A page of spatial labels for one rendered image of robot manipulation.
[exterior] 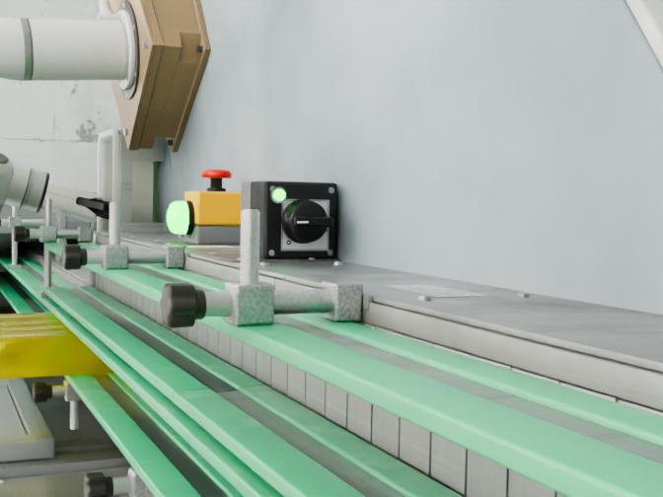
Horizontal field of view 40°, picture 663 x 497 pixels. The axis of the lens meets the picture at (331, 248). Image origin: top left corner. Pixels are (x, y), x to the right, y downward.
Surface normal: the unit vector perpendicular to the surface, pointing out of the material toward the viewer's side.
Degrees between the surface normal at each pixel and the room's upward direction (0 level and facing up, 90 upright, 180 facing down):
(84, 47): 92
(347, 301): 90
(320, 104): 0
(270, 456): 90
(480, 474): 0
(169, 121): 90
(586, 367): 0
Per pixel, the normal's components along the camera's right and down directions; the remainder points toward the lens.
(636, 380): -0.91, 0.00
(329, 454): 0.02, -1.00
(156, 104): 0.22, 0.84
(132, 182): 0.40, 0.06
